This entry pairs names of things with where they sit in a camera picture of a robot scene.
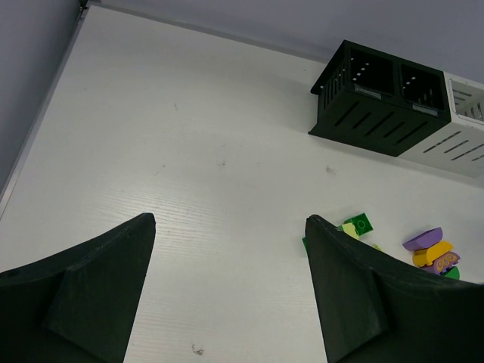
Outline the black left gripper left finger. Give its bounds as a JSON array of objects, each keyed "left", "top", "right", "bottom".
[{"left": 1, "top": 213, "right": 156, "bottom": 362}]

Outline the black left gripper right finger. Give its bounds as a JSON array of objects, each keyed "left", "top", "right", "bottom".
[{"left": 305, "top": 215, "right": 483, "bottom": 362}]

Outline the dark green square lego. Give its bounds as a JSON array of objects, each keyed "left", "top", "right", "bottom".
[{"left": 344, "top": 213, "right": 374, "bottom": 235}]

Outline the yellow curved lego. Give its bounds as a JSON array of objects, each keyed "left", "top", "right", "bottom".
[{"left": 412, "top": 240, "right": 454, "bottom": 267}]

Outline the green yellow lego bar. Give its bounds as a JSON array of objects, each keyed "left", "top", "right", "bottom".
[{"left": 302, "top": 222, "right": 383, "bottom": 252}]

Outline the dark green lego piece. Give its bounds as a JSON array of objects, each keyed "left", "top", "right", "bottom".
[{"left": 441, "top": 265, "right": 461, "bottom": 280}]

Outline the purple curved lego top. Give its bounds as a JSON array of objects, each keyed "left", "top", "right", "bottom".
[{"left": 402, "top": 227, "right": 443, "bottom": 251}]

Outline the white slotted double container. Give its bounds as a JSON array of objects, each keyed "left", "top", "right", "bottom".
[{"left": 399, "top": 73, "right": 484, "bottom": 178}]

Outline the black slotted double container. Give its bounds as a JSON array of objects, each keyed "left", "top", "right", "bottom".
[{"left": 309, "top": 40, "right": 451, "bottom": 157}]

